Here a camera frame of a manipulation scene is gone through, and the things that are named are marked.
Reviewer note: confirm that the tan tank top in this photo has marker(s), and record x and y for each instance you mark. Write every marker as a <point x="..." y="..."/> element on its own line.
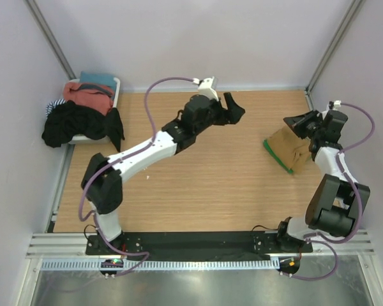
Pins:
<point x="292" y="150"/>

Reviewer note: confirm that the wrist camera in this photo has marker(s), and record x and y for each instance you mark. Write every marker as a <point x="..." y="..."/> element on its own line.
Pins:
<point x="206" y="87"/>
<point x="334" y="105"/>

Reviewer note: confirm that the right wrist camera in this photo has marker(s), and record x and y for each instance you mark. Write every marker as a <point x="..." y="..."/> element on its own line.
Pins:
<point x="334" y="105"/>

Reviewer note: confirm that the black tank top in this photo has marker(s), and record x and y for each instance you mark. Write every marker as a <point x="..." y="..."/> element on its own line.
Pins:
<point x="113" y="128"/>

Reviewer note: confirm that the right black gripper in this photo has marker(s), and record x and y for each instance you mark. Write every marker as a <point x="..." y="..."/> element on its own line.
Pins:
<point x="299" y="122"/>

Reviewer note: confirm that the striped garment in bin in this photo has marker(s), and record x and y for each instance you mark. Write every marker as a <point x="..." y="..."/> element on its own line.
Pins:
<point x="52" y="105"/>

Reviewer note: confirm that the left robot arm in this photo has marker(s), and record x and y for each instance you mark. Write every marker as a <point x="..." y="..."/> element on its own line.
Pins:
<point x="103" y="181"/>

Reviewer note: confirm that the slotted cable duct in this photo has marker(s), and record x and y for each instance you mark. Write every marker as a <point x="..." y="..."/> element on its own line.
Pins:
<point x="119" y="265"/>

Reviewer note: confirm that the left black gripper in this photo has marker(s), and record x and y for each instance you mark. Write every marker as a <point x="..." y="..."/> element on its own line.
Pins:
<point x="235" y="112"/>

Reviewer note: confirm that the salmon pink garment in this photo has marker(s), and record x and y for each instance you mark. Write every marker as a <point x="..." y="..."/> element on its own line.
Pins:
<point x="95" y="96"/>

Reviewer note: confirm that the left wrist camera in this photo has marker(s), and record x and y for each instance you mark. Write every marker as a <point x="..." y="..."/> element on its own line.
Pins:
<point x="206" y="87"/>

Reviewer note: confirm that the black garment over bin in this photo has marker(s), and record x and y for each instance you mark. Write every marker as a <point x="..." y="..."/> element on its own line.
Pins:
<point x="69" y="120"/>

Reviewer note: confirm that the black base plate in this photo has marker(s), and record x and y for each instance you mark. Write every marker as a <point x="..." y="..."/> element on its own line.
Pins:
<point x="202" y="247"/>

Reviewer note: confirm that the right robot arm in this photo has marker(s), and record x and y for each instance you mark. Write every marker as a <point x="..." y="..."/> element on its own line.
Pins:
<point x="336" y="208"/>

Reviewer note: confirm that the teal folded garment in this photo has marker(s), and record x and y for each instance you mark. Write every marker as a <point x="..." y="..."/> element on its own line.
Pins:
<point x="98" y="78"/>

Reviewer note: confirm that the green tank top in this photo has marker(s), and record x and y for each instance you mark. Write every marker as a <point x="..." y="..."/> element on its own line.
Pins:
<point x="277" y="159"/>

